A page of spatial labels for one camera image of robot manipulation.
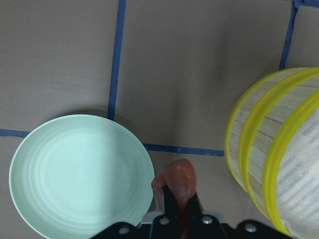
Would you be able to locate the dark red bun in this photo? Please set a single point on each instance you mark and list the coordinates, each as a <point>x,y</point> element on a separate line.
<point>180,177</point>

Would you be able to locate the light green plate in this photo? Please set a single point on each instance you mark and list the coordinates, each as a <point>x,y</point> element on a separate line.
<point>74,176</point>

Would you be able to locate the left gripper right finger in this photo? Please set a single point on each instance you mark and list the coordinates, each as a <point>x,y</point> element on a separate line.
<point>193,207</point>

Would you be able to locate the yellow steamer layer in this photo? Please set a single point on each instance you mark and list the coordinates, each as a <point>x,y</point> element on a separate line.
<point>241,111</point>
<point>279,155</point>

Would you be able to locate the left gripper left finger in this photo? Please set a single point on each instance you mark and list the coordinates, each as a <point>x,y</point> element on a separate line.
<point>170,206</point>

